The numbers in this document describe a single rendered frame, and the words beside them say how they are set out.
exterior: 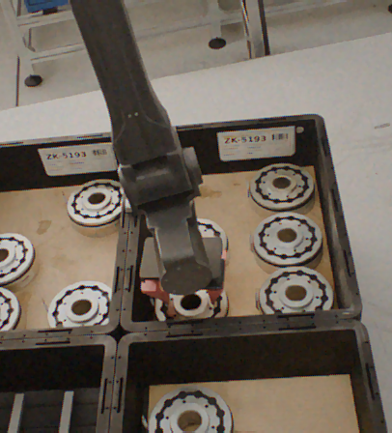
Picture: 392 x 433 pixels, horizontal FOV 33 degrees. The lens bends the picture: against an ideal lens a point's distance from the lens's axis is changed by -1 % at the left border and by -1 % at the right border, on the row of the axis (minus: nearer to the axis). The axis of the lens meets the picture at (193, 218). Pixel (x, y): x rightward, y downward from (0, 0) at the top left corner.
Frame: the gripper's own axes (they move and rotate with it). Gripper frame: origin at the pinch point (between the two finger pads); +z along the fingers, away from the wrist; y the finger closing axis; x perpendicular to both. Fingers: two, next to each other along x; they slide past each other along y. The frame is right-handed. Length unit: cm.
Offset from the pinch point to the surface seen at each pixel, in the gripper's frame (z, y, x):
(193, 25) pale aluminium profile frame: 83, -27, 197
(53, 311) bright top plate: 0.9, -19.5, -2.0
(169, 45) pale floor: 96, -40, 201
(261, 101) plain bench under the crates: 20, 7, 66
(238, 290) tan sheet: 4.2, 6.1, 4.1
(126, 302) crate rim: -6.2, -6.9, -5.0
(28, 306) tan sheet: 4.2, -25.1, 0.9
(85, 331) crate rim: -6.3, -11.5, -9.5
